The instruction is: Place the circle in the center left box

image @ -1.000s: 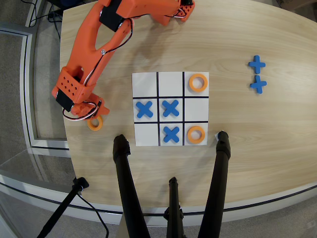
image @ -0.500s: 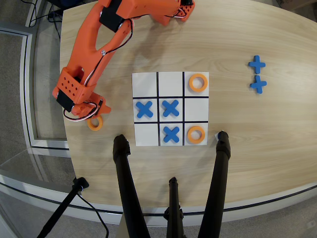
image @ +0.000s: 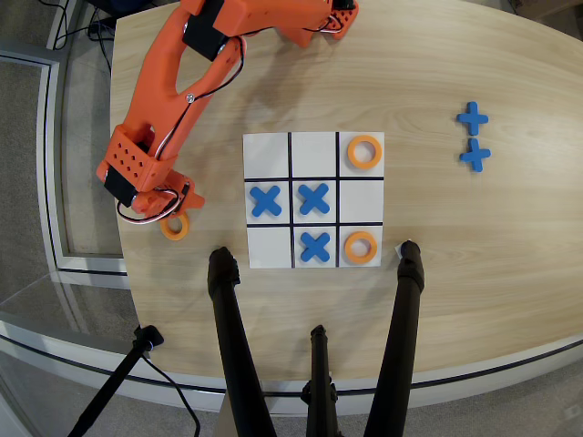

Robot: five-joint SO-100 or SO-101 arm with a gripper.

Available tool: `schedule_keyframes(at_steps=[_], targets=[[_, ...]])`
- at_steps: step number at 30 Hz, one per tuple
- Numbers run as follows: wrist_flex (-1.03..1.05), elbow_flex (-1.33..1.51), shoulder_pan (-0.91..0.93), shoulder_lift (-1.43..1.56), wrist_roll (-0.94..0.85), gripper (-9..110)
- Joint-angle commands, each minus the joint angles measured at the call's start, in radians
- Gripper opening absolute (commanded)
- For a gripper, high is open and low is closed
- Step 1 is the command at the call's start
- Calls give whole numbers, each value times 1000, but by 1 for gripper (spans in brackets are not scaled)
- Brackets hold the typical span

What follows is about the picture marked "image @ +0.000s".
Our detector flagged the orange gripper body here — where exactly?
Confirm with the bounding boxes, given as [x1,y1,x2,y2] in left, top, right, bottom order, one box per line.
[130,168,207,223]

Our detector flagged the blue foam cross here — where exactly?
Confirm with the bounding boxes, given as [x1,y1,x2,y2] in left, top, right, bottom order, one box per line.
[298,182,332,217]
[458,137,492,174]
[249,185,283,219]
[456,100,490,137]
[300,231,332,264]

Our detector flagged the white tic-tac-toe board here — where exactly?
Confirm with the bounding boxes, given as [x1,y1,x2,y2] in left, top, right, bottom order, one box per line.
[242,131,386,269]

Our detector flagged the thin black stand pole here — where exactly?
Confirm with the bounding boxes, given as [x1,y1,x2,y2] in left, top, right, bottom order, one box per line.
[66,324,165,437]

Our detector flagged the short black tripod leg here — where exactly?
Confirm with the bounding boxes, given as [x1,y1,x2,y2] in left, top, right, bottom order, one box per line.
[300,324,341,437]

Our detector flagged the orange foam ring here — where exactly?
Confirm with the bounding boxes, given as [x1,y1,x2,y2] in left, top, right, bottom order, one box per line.
[159,212,190,241]
[343,230,380,267]
[346,134,384,171]

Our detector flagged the grey metal floor frame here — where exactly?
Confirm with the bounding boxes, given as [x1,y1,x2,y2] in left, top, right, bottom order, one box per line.
[0,38,131,278]

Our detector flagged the black floor cables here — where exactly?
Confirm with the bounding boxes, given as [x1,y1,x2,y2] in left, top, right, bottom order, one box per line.
[45,0,115,74]

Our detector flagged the black cable on floor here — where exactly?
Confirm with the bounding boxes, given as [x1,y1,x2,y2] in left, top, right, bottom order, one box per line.
[140,353,202,437]

